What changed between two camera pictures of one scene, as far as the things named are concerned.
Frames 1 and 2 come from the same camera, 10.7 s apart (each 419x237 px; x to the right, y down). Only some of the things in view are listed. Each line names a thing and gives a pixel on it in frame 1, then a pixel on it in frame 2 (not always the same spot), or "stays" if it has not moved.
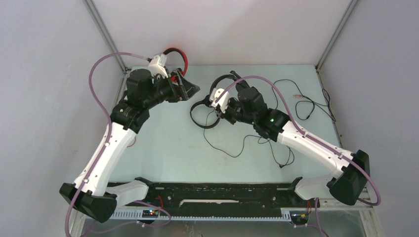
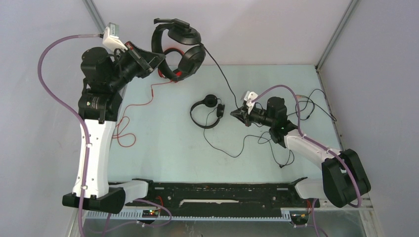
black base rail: x=286 y=214 stays
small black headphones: x=207 y=101 stays
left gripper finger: x=190 y=88 to x=150 y=60
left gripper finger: x=183 y=96 to x=144 y=72
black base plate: x=210 y=196 stays
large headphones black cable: x=311 y=112 to x=232 y=97
